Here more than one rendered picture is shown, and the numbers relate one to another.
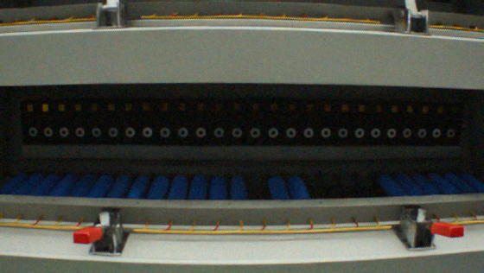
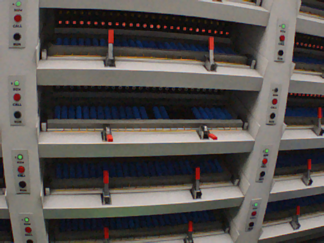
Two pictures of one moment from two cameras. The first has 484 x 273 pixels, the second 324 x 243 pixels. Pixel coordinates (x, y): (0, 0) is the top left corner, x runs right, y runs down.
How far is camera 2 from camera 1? 0.49 m
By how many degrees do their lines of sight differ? 23
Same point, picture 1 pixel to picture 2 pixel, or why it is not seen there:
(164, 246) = (124, 137)
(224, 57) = (149, 79)
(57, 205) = (85, 123)
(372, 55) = (195, 79)
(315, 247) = (171, 137)
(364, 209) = (187, 124)
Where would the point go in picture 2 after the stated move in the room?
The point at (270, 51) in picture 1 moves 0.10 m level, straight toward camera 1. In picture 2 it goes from (164, 77) to (171, 84)
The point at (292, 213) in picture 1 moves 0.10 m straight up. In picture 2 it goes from (164, 124) to (167, 88)
